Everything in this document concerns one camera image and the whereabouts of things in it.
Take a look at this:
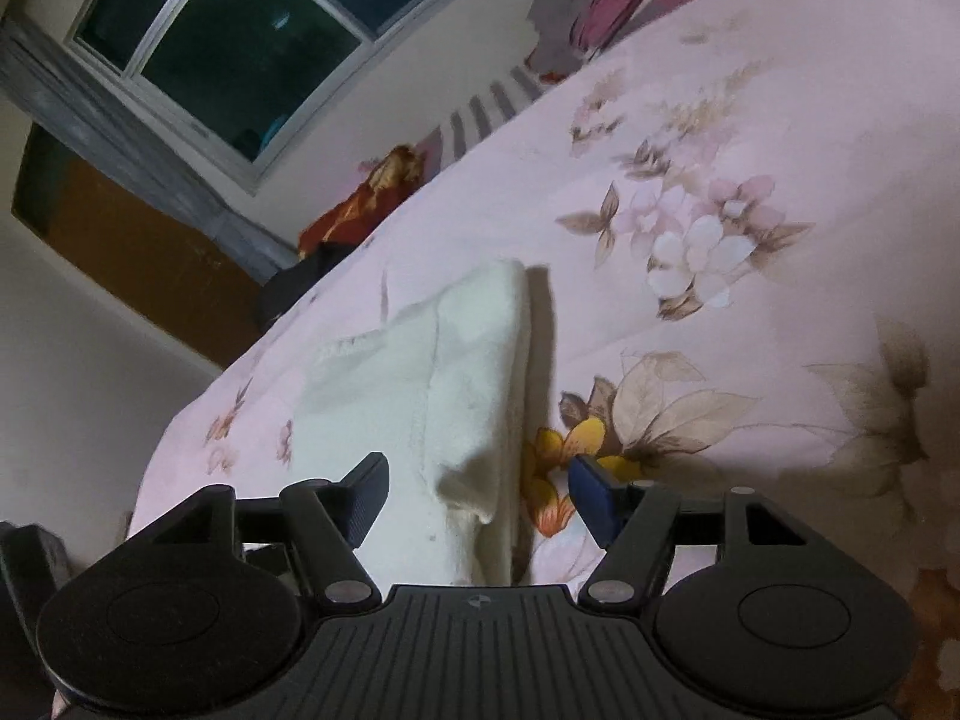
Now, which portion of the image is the white knitted garment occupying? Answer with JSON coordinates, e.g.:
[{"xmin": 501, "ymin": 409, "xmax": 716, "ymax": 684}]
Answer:
[{"xmin": 291, "ymin": 260, "xmax": 530, "ymax": 590}]

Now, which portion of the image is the black cloth bundle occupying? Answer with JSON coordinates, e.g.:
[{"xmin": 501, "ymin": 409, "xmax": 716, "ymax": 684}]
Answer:
[{"xmin": 256, "ymin": 242, "xmax": 356, "ymax": 333}]

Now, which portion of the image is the brown wooden door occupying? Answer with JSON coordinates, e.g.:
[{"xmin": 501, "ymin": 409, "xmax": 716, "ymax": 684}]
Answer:
[{"xmin": 11, "ymin": 125, "xmax": 260, "ymax": 367}]

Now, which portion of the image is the pink floral bed sheet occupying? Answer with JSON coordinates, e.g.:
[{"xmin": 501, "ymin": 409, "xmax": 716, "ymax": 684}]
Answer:
[{"xmin": 132, "ymin": 0, "xmax": 958, "ymax": 718}]

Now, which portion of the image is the red patterned blanket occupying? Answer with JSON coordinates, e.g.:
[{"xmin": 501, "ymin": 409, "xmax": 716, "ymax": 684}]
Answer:
[{"xmin": 298, "ymin": 145, "xmax": 425, "ymax": 259}]

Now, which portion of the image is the grey striped pillow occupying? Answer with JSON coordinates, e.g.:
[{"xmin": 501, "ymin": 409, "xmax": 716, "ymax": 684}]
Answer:
[{"xmin": 418, "ymin": 65, "xmax": 545, "ymax": 179}]

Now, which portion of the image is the grey left curtain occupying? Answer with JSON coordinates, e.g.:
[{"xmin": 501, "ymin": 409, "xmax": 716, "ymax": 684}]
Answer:
[{"xmin": 2, "ymin": 13, "xmax": 296, "ymax": 283}]

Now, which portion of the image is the window with white frame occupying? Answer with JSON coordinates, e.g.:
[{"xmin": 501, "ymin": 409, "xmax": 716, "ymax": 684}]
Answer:
[{"xmin": 67, "ymin": 0, "xmax": 527, "ymax": 194}]

